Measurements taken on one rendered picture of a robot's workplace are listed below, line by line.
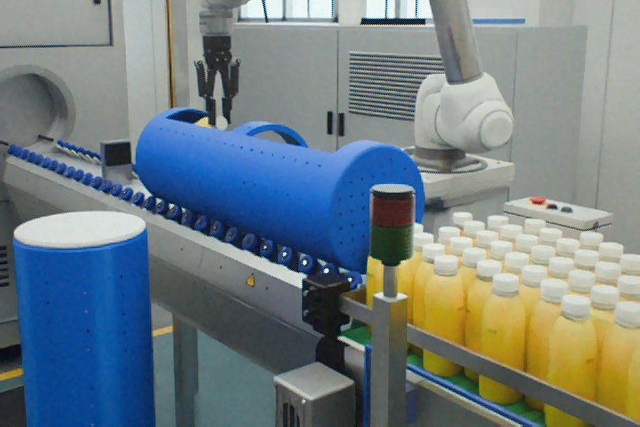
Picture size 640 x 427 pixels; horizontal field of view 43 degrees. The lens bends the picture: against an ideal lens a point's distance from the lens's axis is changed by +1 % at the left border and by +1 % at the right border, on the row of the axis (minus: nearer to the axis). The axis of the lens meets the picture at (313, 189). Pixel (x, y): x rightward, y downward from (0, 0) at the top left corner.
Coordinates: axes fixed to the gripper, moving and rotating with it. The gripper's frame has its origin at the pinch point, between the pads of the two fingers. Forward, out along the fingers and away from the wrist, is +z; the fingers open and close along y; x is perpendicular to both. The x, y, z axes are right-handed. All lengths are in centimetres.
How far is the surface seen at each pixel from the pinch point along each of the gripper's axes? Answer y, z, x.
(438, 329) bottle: 19, 26, 98
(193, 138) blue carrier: 10.3, 5.8, 3.8
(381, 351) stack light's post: 38, 23, 105
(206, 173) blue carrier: 13.7, 12.9, 15.5
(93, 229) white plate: 45, 21, 20
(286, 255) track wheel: 11, 28, 44
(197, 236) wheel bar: 10.9, 31.7, 5.1
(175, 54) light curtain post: -31, -12, -80
